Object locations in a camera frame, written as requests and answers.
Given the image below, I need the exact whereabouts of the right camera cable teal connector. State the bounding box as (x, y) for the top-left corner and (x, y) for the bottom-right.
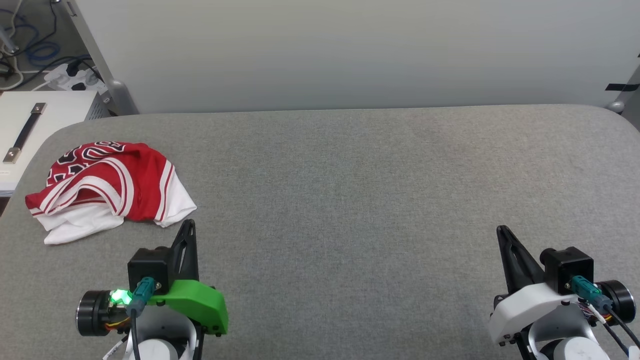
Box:
(570, 276), (640, 351)

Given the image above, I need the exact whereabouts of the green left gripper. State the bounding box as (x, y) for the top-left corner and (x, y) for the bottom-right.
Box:
(147, 219), (230, 336)

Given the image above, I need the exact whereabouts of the grey metal partition leg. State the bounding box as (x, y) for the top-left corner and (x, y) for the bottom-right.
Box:
(605, 65), (640, 131)
(65, 0), (140, 116)

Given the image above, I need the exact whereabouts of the white power strip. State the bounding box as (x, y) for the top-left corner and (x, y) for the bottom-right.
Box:
(44, 64), (108, 96)

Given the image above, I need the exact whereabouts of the blue coiled cable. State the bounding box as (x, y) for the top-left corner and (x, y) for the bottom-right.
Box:
(0, 10), (62, 68)

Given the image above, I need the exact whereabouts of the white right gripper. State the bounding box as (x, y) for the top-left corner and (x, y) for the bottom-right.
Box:
(487, 225), (581, 346)

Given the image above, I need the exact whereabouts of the black cabinet handle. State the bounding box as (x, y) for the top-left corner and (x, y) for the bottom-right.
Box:
(2, 102), (47, 164)

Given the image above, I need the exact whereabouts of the red and white jersey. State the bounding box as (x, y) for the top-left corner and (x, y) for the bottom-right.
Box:
(25, 141), (198, 246)

